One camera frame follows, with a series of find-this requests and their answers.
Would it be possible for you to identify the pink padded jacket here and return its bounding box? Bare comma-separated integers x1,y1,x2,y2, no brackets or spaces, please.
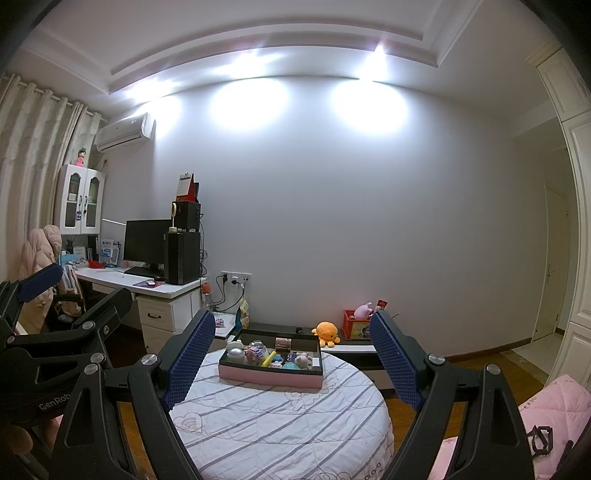
18,224,63,333

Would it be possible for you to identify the large black speaker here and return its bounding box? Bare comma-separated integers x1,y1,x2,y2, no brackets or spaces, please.
163,230,202,285

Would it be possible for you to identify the black office chair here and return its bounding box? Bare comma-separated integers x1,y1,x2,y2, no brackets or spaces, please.
46,295,88,330

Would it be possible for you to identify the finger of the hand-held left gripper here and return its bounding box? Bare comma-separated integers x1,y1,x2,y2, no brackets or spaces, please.
7,288,133,370
0,263,64,333

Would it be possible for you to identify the black power cable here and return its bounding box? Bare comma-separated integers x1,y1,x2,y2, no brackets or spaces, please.
215,277,232,315

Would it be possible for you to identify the white air conditioner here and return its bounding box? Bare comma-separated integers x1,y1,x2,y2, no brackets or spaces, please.
95,113,154,152

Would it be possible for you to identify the white side table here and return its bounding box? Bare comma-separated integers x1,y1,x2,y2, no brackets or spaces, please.
210,311,238,340

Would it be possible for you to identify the white door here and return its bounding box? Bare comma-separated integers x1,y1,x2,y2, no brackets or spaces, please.
531,182,568,342

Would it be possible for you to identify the white desk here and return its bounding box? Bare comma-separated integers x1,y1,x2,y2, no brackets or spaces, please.
74,265,207,356

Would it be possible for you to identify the black monitor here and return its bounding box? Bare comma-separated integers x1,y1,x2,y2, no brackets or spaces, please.
124,219,172,273

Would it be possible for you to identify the pink quilt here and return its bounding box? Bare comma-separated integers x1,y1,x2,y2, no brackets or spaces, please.
438,374,591,480

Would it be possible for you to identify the red plastic crate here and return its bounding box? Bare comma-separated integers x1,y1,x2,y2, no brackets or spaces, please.
343,309,372,341

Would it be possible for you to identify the pink storage box black rim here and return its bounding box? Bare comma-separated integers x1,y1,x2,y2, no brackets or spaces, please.
218,329,324,389

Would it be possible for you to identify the small black speaker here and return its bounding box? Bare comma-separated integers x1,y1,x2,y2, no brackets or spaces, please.
173,202,201,232

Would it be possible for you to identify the orange octopus plush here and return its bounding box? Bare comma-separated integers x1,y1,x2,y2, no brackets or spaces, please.
311,322,341,348

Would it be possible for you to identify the red desk calendar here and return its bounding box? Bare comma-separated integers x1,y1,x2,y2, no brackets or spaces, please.
175,173,200,204

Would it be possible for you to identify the cream curtain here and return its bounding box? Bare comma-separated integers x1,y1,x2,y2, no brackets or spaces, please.
0,71,105,282

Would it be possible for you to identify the person's left hand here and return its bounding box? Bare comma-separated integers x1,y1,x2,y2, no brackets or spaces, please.
0,424,34,457

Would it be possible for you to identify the white wardrobe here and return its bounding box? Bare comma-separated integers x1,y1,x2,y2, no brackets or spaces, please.
524,37,591,388

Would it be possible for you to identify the striped white bed sheet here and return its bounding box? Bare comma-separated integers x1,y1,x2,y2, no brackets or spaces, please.
168,344,393,480

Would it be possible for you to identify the white drawer cabinet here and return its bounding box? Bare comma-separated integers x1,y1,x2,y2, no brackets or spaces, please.
137,292,204,356

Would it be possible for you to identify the white glass door cabinet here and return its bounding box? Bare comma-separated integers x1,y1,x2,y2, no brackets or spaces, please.
54,164,106,236

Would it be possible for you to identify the low cabinet dark top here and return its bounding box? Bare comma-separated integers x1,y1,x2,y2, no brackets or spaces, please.
240,320,384,370

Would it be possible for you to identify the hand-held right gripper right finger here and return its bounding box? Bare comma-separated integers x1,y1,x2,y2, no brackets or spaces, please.
370,310,536,480

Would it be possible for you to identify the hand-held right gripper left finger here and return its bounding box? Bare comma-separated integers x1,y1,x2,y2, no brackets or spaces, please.
48,310,217,480

